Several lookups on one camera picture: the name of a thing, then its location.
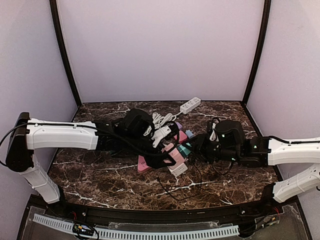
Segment purple power strip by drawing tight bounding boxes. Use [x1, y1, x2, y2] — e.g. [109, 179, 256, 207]
[175, 121, 182, 129]

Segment pink triangular power strip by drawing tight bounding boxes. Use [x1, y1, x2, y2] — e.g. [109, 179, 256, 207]
[137, 155, 151, 174]

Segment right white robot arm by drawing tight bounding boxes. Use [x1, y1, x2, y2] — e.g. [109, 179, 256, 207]
[191, 134, 320, 203]

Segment black frame right post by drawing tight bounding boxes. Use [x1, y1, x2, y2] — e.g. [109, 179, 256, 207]
[241, 0, 272, 106]

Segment pink white cube adapter cluster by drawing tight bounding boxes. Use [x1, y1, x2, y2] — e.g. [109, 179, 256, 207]
[164, 148, 188, 177]

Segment white power strip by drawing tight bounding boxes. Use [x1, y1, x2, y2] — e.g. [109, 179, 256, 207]
[179, 97, 201, 114]

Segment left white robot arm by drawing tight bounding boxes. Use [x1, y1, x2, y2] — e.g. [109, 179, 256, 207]
[1, 109, 178, 205]

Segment black frame post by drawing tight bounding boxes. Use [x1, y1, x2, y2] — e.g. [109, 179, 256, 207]
[49, 0, 82, 108]
[241, 0, 272, 106]

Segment white slotted cable duct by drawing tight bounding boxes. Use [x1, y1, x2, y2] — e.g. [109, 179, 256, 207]
[32, 213, 240, 240]

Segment teal charger plug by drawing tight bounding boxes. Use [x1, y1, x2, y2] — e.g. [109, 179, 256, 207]
[177, 145, 191, 158]

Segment pink charger plug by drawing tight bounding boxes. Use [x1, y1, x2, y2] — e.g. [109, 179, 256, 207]
[174, 130, 188, 144]

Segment white power strip cord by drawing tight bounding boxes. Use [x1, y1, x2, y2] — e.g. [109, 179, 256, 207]
[149, 111, 183, 126]

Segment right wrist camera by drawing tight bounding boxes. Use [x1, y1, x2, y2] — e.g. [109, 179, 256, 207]
[207, 117, 245, 148]

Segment small circuit board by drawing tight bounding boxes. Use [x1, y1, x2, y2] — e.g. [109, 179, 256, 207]
[72, 223, 95, 236]

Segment light blue charger plug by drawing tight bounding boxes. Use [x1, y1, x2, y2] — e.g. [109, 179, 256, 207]
[185, 129, 195, 139]

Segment black frame left post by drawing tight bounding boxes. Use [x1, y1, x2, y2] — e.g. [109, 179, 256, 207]
[49, 0, 82, 108]

